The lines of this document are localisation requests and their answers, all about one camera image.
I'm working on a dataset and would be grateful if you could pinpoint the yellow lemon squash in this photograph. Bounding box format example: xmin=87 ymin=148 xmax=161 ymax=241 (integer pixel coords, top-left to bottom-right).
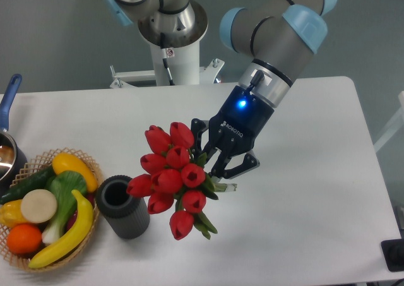
xmin=52 ymin=153 xmax=98 ymax=193

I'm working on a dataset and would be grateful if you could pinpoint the white furniture frame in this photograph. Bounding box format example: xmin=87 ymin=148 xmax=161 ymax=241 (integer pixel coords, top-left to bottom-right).
xmin=374 ymin=92 xmax=403 ymax=153

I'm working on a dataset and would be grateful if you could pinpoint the yellow bell pepper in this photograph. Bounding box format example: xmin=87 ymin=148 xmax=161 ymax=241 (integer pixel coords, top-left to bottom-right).
xmin=1 ymin=200 xmax=29 ymax=228

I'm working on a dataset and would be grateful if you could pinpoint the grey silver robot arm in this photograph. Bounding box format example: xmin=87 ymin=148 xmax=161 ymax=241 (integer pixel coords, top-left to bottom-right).
xmin=105 ymin=0 xmax=337 ymax=180

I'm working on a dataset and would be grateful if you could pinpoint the black device at edge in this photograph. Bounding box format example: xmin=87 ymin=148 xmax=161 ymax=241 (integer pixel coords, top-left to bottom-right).
xmin=381 ymin=239 xmax=403 ymax=272

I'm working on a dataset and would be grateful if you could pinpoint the red fruit in basket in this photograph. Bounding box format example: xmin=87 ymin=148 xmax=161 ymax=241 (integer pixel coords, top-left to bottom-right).
xmin=65 ymin=193 xmax=95 ymax=232

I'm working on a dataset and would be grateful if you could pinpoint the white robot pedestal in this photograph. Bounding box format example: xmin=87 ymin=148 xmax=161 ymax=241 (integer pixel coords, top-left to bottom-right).
xmin=150 ymin=41 xmax=199 ymax=86

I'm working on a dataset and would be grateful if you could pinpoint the beige round disc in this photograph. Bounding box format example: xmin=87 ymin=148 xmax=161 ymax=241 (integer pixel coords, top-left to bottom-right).
xmin=20 ymin=189 xmax=57 ymax=223

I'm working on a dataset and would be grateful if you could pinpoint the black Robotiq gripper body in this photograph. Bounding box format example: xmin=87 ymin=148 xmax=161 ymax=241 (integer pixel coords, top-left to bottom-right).
xmin=208 ymin=86 xmax=273 ymax=157

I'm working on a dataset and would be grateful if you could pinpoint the green cucumber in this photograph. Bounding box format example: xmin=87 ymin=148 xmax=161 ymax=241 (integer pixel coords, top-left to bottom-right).
xmin=1 ymin=166 xmax=56 ymax=205

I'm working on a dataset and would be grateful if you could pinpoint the yellow banana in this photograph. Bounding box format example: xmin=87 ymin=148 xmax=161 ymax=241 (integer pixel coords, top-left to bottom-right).
xmin=28 ymin=189 xmax=93 ymax=269

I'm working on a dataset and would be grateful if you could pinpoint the white table clamp bracket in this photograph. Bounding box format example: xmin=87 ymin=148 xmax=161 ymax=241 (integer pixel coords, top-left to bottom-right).
xmin=109 ymin=58 xmax=225 ymax=88

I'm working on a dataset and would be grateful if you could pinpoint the orange fruit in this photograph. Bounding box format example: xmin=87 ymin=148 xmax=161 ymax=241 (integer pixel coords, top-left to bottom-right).
xmin=6 ymin=223 xmax=42 ymax=254

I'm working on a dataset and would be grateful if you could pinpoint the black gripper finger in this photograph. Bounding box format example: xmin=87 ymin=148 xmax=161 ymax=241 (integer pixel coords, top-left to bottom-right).
xmin=191 ymin=118 xmax=218 ymax=163
xmin=209 ymin=150 xmax=260 ymax=179

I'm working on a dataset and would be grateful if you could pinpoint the green bok choy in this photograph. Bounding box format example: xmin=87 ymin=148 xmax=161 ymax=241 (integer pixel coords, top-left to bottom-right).
xmin=42 ymin=170 xmax=87 ymax=246

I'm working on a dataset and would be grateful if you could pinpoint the blue handled saucepan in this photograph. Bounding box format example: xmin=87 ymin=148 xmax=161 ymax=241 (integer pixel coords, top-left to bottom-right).
xmin=1 ymin=74 xmax=27 ymax=196

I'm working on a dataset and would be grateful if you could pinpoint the woven wicker basket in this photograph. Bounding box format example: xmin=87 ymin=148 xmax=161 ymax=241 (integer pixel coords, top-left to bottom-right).
xmin=1 ymin=148 xmax=103 ymax=273

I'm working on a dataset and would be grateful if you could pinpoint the black cable on pedestal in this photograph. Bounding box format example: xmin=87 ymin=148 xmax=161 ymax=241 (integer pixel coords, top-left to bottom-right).
xmin=159 ymin=32 xmax=175 ymax=86

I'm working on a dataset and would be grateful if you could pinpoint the red tulip bouquet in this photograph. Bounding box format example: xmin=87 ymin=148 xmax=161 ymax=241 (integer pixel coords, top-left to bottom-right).
xmin=127 ymin=122 xmax=237 ymax=240

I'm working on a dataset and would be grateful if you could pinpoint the dark grey ribbed vase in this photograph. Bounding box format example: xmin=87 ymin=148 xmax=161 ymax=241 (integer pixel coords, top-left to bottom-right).
xmin=95 ymin=175 xmax=150 ymax=239

